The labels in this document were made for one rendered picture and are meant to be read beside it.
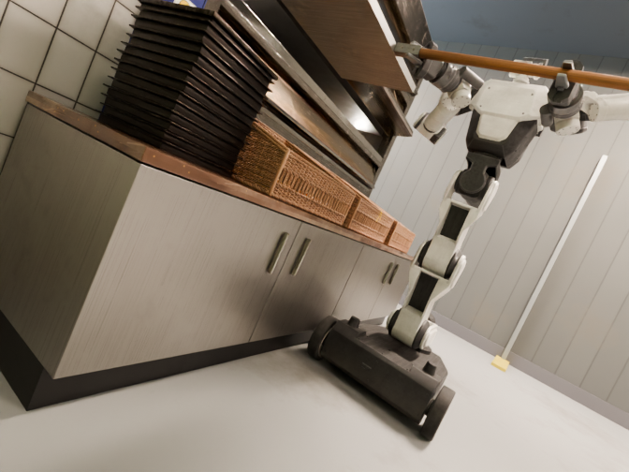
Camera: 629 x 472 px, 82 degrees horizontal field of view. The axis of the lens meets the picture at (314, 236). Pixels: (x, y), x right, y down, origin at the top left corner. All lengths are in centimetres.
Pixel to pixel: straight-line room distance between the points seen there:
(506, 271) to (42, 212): 386
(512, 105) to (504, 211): 266
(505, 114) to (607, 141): 287
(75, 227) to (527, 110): 153
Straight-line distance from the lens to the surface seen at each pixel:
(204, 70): 95
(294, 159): 113
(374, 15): 126
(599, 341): 418
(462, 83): 146
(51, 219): 95
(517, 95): 171
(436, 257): 163
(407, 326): 169
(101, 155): 85
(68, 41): 125
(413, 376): 148
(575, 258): 418
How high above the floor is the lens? 60
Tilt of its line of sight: 4 degrees down
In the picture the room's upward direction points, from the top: 24 degrees clockwise
